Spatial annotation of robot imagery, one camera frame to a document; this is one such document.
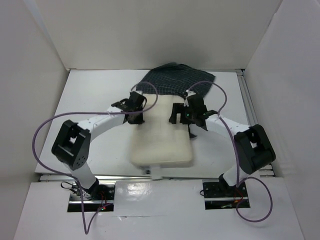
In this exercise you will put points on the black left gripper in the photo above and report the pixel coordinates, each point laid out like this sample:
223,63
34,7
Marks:
140,121

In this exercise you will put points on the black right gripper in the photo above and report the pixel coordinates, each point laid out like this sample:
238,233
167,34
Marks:
178,113

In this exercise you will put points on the dark plaid pillowcase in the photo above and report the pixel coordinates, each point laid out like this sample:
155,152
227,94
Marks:
173,79

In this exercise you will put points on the cream white pillow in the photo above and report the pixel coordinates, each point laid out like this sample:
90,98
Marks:
157,142

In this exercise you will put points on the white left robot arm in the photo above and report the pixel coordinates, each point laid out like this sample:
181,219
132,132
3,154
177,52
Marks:
72,144

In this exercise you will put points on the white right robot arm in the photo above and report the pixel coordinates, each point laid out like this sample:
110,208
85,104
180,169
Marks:
252,147

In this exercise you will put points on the white pillow tag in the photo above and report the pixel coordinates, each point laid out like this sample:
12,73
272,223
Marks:
155,172

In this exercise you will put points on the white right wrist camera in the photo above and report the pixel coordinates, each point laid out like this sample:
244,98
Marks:
188,97

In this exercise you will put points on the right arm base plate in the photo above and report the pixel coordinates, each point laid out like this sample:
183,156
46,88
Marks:
215,198

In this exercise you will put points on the aluminium frame rail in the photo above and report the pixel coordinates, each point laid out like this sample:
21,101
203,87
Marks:
96,90

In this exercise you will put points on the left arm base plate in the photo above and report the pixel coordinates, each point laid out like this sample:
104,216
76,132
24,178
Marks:
103,199

